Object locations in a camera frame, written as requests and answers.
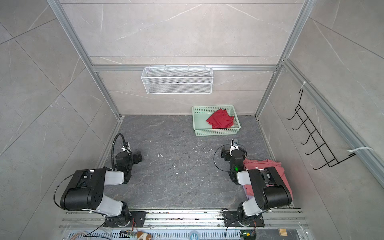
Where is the black wire hook rack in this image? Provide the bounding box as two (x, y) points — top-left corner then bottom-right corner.
(287, 89), (356, 171)

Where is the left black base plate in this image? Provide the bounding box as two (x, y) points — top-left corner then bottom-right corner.
(103, 211), (147, 228)

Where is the black corrugated cable hose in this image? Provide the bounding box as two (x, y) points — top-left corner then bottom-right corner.
(111, 133), (127, 171)

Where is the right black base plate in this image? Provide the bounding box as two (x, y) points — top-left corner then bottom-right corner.
(221, 209), (265, 228)

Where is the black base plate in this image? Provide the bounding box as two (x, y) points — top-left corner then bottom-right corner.
(221, 209), (265, 228)
(103, 211), (147, 228)

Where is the green plastic basket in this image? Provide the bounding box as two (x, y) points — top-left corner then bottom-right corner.
(192, 105), (241, 137)

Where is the brown white round object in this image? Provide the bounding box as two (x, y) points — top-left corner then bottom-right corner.
(137, 231), (152, 240)

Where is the red t shirt with print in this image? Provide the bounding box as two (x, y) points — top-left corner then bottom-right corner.
(206, 109), (234, 129)

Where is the aluminium rail base frame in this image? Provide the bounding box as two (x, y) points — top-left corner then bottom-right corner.
(56, 209), (313, 240)

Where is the white wire mesh shelf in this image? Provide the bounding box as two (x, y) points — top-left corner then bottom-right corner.
(141, 67), (214, 95)

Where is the green circuit board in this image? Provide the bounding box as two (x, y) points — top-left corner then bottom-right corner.
(240, 231), (256, 240)

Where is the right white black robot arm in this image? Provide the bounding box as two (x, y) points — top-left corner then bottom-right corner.
(220, 145), (293, 227)

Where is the pink folded t shirt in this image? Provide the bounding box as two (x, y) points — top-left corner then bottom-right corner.
(242, 158), (294, 200)

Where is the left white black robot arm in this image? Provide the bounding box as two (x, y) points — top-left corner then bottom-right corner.
(60, 150), (147, 228)

